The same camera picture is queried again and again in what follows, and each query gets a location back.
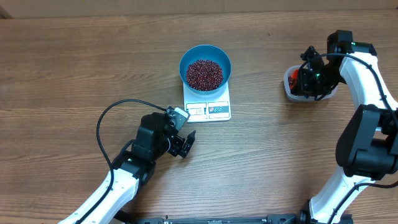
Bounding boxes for clear plastic container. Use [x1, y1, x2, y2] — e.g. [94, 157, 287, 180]
[283, 65, 338, 103]

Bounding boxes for beans in blue bowl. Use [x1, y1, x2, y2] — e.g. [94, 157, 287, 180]
[185, 59, 224, 91]

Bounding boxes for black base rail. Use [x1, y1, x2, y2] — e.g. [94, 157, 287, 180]
[118, 211, 354, 224]

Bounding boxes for red adzuki beans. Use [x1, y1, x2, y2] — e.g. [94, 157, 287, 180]
[288, 75, 297, 90]

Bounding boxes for blue bowl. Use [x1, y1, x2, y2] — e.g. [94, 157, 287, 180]
[179, 45, 232, 94]

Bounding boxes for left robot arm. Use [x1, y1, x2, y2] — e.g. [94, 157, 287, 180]
[61, 108, 195, 224]

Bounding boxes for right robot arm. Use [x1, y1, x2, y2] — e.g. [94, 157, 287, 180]
[285, 40, 397, 223]

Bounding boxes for white digital kitchen scale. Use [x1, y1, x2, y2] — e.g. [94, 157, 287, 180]
[183, 83, 231, 123]

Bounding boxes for red scoop blue handle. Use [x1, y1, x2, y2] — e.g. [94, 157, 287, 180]
[290, 69, 299, 82]

